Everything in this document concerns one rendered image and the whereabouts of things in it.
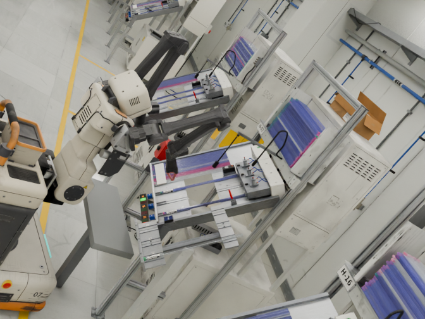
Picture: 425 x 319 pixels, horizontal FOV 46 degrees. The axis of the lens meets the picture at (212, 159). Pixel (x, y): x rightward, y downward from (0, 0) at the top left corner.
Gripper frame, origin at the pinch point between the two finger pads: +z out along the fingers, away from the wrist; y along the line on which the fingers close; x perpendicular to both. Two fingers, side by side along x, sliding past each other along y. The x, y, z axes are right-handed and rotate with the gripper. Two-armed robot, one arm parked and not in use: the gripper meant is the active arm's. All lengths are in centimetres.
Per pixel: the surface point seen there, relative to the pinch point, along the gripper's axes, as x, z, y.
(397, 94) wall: -219, 30, 160
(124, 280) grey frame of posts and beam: 32, 49, -27
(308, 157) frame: -74, -19, -20
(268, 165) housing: -58, -1, 4
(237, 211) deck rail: -35.0, 12.4, -20.6
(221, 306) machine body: -25, 86, -21
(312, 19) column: -179, -5, 300
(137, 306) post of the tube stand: 25, 49, -48
